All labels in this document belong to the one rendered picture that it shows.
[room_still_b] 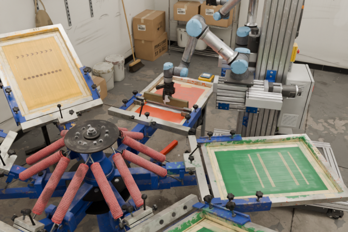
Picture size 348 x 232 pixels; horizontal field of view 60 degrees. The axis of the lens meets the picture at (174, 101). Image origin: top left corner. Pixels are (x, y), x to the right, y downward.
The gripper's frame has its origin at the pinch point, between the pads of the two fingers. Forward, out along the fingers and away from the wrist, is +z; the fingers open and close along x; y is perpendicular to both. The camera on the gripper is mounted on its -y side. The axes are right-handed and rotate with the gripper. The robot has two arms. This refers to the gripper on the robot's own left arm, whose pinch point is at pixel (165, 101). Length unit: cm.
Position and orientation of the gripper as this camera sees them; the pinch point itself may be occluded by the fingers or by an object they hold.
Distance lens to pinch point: 256.7
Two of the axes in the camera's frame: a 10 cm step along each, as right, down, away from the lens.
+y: 9.1, 2.3, -3.4
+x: 4.1, -4.7, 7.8
